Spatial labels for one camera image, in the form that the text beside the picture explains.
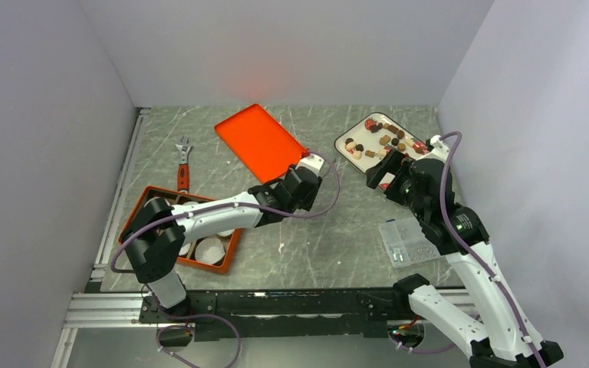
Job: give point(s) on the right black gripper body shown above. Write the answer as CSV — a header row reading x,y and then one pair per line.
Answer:
x,y
406,188

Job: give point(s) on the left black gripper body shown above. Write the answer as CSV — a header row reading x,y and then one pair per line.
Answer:
x,y
307,204

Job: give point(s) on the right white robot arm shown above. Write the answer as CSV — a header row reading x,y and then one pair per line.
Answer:
x,y
502,336

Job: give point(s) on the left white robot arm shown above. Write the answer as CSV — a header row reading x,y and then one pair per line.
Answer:
x,y
153,240

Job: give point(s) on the orange chocolate box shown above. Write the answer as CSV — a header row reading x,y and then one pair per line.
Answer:
x,y
186,258

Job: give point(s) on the white strawberry tray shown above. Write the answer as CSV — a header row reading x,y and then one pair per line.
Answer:
x,y
366,143

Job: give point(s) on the orange box lid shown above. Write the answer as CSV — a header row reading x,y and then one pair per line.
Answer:
x,y
260,142

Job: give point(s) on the clear plastic screw box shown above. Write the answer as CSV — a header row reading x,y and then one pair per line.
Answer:
x,y
405,244

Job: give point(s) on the white paper cup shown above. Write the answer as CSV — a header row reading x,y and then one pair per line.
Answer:
x,y
209,251
226,233

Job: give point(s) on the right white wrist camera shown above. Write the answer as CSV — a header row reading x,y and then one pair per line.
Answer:
x,y
438,149

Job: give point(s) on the red handled adjustable wrench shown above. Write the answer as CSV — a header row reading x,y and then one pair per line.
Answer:
x,y
183,180

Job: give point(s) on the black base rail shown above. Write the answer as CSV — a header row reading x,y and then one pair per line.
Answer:
x,y
215,315

